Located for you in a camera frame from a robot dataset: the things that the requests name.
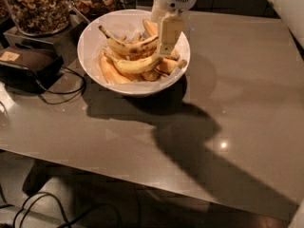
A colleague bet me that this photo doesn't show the white ceramic bowl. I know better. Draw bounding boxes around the white ceramic bowl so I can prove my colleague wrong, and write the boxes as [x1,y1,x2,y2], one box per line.
[77,9,190,97]

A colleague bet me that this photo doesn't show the left orange-yellow banana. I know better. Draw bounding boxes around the left orange-yellow banana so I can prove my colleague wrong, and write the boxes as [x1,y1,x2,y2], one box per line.
[99,55,130,84]

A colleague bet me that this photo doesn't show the black cable on table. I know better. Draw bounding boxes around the black cable on table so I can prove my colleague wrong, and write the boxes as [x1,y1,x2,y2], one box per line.
[33,66,87,105]

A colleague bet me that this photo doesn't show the large glass nut jar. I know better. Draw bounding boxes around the large glass nut jar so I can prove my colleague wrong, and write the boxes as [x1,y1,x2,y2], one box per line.
[4,0,70,36]

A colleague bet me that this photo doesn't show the back right yellow banana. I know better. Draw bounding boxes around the back right yellow banana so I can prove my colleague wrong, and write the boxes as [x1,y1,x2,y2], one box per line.
[142,18,180,61]

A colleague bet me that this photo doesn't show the spotted yellow banana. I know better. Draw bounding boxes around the spotted yellow banana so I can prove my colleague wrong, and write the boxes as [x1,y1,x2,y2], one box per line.
[98,26,159,56]

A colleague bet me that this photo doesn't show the curved yellow banana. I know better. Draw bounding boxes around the curved yellow banana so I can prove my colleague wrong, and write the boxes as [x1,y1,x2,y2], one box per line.
[101,49,161,74]

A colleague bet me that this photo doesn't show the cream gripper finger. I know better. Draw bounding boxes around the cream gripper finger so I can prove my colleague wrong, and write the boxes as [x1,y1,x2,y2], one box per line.
[157,12,183,56]
[150,2,166,23]

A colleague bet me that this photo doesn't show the right small yellow banana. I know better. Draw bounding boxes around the right small yellow banana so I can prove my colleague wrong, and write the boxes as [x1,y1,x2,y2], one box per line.
[156,58,187,75]

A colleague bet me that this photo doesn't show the black floor cables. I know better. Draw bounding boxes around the black floor cables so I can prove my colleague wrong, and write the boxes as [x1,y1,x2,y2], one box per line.
[0,183,122,228]

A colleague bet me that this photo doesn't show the dark metal stand box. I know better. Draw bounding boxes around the dark metal stand box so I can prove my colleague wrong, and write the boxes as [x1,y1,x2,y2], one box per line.
[4,14,87,66]

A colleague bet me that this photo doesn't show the black device with label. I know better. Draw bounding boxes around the black device with label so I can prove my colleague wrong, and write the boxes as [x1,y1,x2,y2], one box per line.
[0,47,64,93]

